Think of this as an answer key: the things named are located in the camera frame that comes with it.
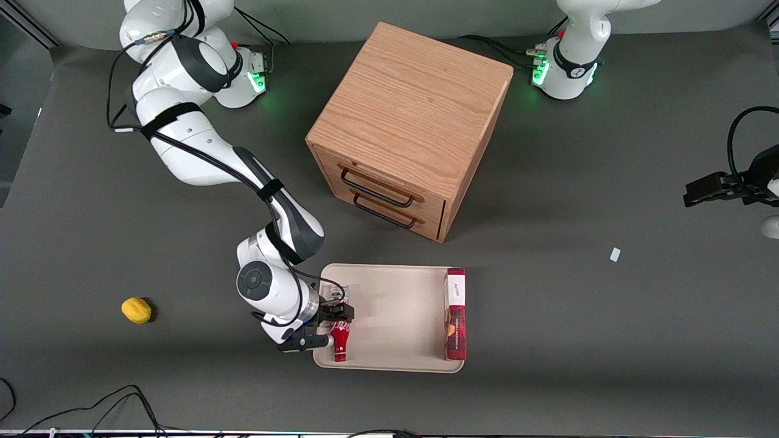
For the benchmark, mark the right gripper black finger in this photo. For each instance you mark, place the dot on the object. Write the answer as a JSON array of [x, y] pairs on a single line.
[[346, 312], [330, 312]]

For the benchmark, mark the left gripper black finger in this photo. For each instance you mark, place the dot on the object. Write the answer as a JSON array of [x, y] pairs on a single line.
[[715, 180], [706, 196]]

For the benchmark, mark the red coke bottle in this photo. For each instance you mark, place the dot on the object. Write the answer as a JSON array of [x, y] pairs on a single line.
[[341, 340]]

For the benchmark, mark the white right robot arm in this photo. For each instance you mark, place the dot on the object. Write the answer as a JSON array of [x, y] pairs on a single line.
[[182, 164]]

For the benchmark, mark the beige plastic tray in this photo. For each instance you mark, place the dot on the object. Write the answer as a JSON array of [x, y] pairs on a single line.
[[395, 316]]

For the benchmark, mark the small white paper scrap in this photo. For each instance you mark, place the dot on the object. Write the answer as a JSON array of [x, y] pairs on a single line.
[[614, 254]]

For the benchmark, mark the red snack box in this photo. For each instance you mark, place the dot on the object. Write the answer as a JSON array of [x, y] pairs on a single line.
[[455, 322]]

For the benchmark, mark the wooden drawer front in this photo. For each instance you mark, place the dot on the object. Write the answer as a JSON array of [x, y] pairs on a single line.
[[328, 163], [431, 227]]

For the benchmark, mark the yellow lemon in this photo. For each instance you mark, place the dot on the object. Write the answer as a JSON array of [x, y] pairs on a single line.
[[136, 310]]

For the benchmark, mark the wooden drawer cabinet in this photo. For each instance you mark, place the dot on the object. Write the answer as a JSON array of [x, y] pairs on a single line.
[[414, 103]]

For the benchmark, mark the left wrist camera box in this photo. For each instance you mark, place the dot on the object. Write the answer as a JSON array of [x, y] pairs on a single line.
[[765, 163]]

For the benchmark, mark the dark metal frame bar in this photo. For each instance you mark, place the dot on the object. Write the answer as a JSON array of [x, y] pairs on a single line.
[[30, 27]]

